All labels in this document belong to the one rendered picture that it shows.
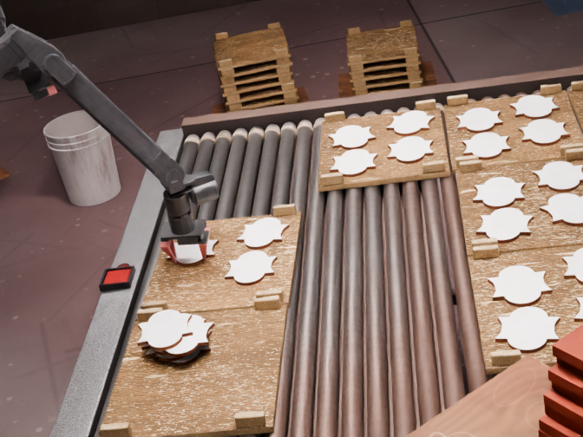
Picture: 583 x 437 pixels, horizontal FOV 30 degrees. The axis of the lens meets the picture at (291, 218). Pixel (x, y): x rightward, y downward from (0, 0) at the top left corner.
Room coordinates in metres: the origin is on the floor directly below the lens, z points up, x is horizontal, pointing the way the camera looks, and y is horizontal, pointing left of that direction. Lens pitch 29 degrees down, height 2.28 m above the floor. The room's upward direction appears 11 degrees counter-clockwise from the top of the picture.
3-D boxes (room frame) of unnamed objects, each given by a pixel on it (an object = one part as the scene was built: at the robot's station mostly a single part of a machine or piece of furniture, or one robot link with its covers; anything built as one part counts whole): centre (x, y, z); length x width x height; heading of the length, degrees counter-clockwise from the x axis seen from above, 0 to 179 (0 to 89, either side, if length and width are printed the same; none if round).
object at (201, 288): (2.26, 0.18, 0.93); 0.41 x 0.35 x 0.02; 170
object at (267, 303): (2.02, 0.09, 0.95); 0.06 x 0.02 x 0.03; 81
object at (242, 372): (1.85, 0.25, 0.93); 0.41 x 0.35 x 0.02; 171
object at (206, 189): (2.28, 0.22, 1.15); 0.11 x 0.09 x 0.12; 109
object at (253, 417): (1.64, 0.15, 0.95); 0.06 x 0.02 x 0.03; 81
